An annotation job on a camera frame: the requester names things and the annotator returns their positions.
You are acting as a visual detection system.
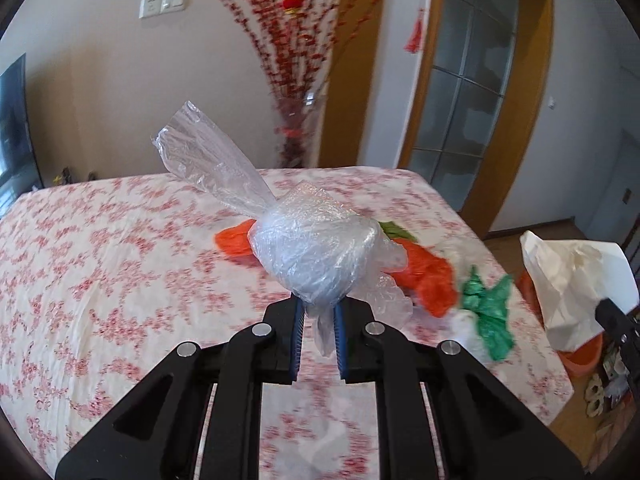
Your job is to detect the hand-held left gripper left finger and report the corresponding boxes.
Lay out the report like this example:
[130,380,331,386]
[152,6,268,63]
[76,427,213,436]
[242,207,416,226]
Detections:
[55,298,306,480]

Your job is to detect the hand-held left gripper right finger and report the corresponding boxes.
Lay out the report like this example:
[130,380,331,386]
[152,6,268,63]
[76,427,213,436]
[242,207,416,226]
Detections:
[334,297,583,480]

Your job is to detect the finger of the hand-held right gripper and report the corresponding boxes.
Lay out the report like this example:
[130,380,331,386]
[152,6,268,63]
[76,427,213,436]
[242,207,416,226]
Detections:
[595,297,640,363]

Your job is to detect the orange plastic basket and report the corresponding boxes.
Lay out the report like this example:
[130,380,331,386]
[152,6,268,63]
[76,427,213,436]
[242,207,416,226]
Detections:
[517,270,607,378]

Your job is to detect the clear plastic bag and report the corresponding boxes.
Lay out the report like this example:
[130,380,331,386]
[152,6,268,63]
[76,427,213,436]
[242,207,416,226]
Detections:
[151,100,416,358]

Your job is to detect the orange plastic bag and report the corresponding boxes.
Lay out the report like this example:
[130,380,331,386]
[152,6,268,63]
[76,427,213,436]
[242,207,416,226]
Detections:
[215,219,261,261]
[387,239,463,318]

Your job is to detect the small white plastic bag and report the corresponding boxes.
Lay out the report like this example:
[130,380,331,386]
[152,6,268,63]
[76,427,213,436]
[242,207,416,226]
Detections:
[447,307,488,358]

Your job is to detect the light green plastic bag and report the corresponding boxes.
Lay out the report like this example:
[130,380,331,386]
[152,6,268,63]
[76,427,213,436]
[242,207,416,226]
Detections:
[377,220,418,243]

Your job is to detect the dark green plastic bag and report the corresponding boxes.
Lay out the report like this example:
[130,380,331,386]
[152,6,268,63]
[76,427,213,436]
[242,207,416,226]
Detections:
[460,266,517,362]

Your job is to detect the pale slipper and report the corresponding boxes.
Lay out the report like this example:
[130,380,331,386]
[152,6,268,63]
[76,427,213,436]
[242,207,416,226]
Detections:
[586,375,604,417]

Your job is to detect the white room door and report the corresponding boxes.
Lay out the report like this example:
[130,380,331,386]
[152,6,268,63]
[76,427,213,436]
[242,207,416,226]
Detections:
[585,129,640,261]

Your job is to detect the glass floor vase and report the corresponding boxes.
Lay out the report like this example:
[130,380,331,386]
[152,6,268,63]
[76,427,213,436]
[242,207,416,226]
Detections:
[277,92,326,168]

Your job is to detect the frosted glass sliding door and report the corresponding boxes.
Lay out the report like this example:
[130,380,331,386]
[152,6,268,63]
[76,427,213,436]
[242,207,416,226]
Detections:
[407,0,518,202]

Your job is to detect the red berry branches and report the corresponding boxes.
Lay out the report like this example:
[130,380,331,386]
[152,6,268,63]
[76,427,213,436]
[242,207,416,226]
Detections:
[192,0,421,111]

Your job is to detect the red tassel hanging ornament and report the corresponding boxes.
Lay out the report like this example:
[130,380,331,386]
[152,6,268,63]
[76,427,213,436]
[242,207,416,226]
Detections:
[404,0,436,54]

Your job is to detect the black television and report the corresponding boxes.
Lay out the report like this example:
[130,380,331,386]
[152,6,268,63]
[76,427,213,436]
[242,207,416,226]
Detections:
[0,54,44,211]

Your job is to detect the wooden door frame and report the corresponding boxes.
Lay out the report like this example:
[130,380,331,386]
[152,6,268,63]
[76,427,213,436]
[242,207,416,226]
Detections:
[397,0,556,239]

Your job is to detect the wooden wall trim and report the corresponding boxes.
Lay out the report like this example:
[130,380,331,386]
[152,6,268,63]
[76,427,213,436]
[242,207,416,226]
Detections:
[320,0,389,169]

